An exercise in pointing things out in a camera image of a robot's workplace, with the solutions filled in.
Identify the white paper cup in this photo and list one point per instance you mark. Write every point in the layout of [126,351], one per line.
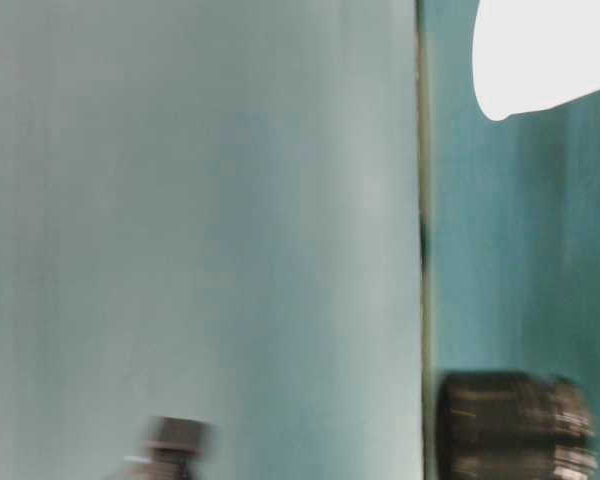
[540,50]

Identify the blue-green table cloth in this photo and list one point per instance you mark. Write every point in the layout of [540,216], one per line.
[505,225]

